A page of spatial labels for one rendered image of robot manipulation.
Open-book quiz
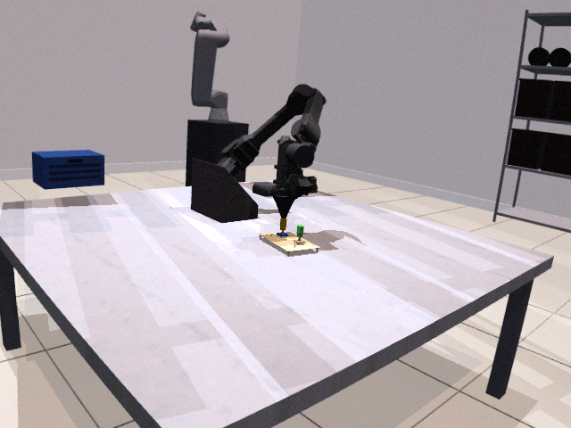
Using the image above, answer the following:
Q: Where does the tan plate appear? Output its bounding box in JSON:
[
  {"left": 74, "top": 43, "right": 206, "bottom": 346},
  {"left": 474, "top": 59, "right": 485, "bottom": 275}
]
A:
[{"left": 258, "top": 218, "right": 320, "bottom": 257}]

